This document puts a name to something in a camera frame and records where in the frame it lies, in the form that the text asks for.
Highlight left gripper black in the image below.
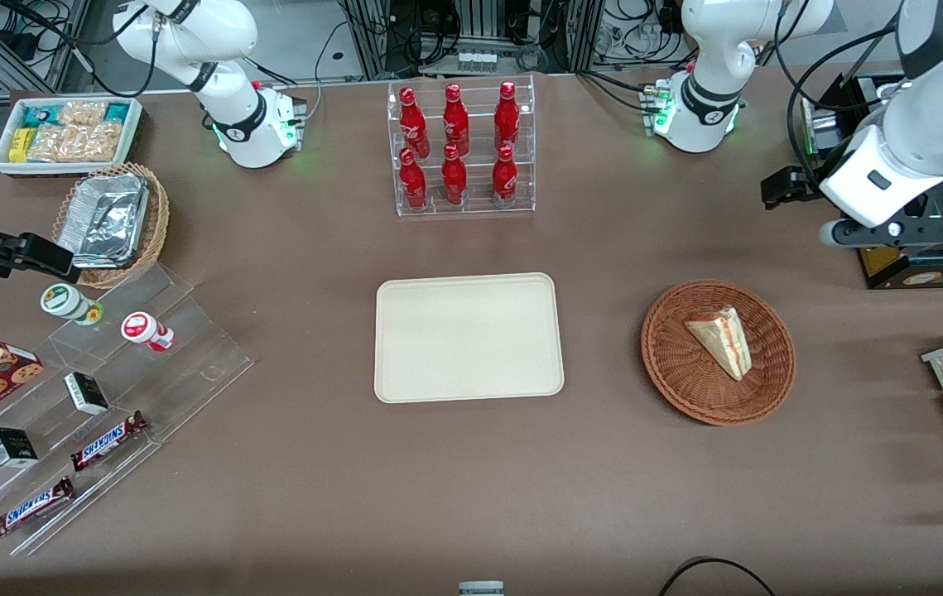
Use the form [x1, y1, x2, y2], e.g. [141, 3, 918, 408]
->
[761, 164, 825, 209]

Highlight triangle sandwich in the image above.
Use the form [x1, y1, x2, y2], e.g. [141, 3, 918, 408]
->
[684, 306, 752, 382]

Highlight aluminium foil tray stack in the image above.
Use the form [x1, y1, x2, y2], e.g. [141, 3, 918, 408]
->
[57, 172, 151, 270]

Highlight light tan wicker basket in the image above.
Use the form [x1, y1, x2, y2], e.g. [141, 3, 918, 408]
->
[52, 161, 171, 290]

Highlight brown round wicker basket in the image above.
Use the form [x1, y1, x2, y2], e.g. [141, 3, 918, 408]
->
[641, 279, 796, 427]

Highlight beige plastic tray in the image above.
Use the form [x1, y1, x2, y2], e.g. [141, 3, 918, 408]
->
[374, 272, 565, 405]

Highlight green lid yogurt cup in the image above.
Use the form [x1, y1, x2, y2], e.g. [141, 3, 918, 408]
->
[40, 282, 105, 327]

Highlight white rectangular snack bin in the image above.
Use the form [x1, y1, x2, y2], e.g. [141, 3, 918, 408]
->
[0, 94, 146, 180]

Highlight clear cracker bag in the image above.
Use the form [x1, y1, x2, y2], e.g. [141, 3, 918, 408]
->
[57, 100, 108, 127]
[27, 123, 125, 165]

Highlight red lid yogurt cup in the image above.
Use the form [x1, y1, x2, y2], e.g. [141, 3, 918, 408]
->
[121, 310, 176, 353]

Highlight small black box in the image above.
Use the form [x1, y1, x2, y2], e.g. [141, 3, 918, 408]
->
[63, 372, 111, 417]
[0, 426, 40, 470]

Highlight clear acrylic stepped stand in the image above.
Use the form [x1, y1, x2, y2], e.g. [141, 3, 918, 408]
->
[0, 263, 255, 557]

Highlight Snickers chocolate bar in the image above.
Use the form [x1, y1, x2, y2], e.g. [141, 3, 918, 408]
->
[70, 410, 148, 473]
[0, 476, 77, 541]

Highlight red cola bottle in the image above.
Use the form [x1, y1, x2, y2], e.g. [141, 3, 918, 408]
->
[440, 144, 469, 208]
[493, 80, 522, 154]
[442, 83, 471, 158]
[399, 147, 429, 212]
[491, 144, 519, 209]
[399, 87, 431, 160]

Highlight clear acrylic bottle rack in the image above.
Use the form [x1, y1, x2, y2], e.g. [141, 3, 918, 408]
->
[387, 74, 536, 218]

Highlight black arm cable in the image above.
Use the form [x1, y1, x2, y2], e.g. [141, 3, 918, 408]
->
[772, 0, 912, 180]

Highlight black cable loop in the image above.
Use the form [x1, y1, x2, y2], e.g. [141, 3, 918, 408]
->
[657, 556, 779, 596]

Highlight aluminium frame rack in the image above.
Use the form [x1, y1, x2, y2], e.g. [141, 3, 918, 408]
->
[337, 0, 606, 81]

